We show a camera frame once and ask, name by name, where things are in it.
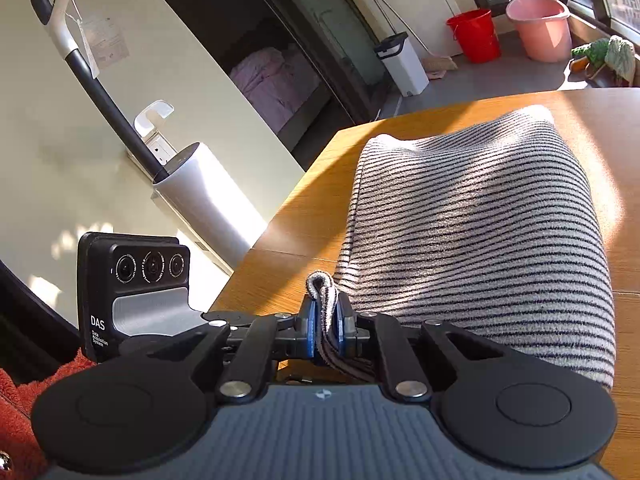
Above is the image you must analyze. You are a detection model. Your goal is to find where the striped beige knit garment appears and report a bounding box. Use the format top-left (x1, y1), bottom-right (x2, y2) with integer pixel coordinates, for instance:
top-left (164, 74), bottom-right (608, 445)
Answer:
top-left (306, 105), bottom-right (616, 387)

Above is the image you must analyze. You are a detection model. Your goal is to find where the white stick vacuum cleaner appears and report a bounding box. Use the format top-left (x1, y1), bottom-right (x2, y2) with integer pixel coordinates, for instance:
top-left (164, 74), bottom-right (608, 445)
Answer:
top-left (30, 0), bottom-right (266, 273)

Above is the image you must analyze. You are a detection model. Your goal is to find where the red fuzzy cloth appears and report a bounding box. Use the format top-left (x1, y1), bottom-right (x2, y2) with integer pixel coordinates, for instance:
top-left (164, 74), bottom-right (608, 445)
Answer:
top-left (0, 351), bottom-right (96, 480)

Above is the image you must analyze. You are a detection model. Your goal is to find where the bed with pink bedding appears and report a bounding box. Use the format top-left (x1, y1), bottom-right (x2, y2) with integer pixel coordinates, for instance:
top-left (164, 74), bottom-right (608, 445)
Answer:
top-left (230, 44), bottom-right (332, 151)

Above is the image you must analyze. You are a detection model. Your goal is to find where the white trash bin black lid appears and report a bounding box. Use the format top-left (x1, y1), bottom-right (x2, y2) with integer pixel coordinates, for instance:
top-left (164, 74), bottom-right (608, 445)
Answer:
top-left (374, 32), bottom-right (430, 98)

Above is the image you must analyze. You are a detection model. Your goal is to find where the red plastic bucket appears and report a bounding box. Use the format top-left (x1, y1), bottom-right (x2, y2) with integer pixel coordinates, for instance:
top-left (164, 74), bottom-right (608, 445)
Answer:
top-left (446, 9), bottom-right (501, 64)

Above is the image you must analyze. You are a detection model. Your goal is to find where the pink plastic bucket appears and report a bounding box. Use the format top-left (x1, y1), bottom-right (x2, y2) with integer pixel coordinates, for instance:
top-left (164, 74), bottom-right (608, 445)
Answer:
top-left (506, 0), bottom-right (572, 63)

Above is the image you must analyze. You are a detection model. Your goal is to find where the light green plush slipper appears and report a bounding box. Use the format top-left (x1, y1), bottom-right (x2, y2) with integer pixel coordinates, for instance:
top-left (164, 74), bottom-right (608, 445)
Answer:
top-left (604, 35), bottom-right (636, 86)

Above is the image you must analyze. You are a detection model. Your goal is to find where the white wall hook socket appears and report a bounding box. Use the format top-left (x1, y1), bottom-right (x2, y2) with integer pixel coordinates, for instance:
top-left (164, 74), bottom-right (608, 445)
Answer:
top-left (134, 100), bottom-right (177, 165)

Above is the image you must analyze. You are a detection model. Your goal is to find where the broom with wooden handle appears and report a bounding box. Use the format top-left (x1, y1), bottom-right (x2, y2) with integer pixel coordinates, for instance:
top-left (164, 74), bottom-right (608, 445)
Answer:
top-left (359, 0), bottom-right (459, 82)

